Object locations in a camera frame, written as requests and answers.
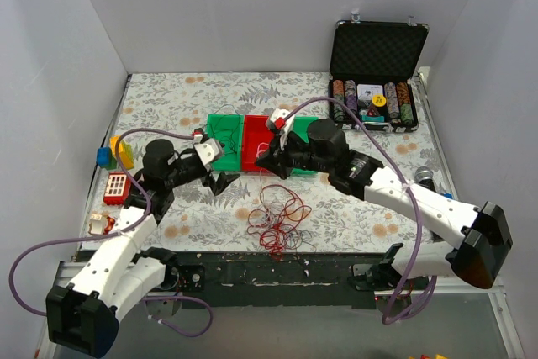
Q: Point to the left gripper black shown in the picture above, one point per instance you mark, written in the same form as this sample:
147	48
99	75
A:
206	172

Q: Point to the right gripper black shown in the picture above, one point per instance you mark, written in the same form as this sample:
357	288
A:
284	156

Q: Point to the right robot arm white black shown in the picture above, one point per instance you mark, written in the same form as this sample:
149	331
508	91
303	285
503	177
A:
473	242

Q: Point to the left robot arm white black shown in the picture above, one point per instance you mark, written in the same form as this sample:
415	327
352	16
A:
85	314

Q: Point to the red plastic bin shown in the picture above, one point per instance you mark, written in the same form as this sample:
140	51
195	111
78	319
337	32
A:
255	139

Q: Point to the right green plastic bin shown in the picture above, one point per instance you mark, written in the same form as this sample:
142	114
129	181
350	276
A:
300	126

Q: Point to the green plastic bin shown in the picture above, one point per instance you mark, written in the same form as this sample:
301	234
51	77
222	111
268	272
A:
228	130
300	126

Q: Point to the left green plastic bin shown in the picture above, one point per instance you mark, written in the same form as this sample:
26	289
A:
228	130

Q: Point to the red white toy brick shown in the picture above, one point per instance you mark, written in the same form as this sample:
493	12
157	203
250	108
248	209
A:
117	189

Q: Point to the white card deck box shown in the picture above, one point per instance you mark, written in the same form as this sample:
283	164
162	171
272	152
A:
366	92

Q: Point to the yellow round disc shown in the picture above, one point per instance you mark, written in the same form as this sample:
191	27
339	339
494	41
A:
379	100

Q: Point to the stacked colourful toy bricks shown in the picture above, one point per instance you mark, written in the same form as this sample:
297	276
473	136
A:
109	157

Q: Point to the small white red toy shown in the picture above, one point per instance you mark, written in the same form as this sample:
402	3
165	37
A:
100	224

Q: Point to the black poker chip case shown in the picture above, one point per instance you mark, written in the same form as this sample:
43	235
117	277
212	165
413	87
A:
381	53

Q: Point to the black microphone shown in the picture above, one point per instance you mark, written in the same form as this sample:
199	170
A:
424	177

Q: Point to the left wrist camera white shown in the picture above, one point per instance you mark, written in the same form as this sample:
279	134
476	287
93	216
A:
209	150

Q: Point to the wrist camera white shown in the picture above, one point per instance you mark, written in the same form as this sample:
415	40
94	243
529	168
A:
209	150
280	123

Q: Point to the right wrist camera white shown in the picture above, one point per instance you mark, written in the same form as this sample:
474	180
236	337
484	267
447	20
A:
280	123

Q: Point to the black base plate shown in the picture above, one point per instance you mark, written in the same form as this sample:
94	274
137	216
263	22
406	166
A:
241	279

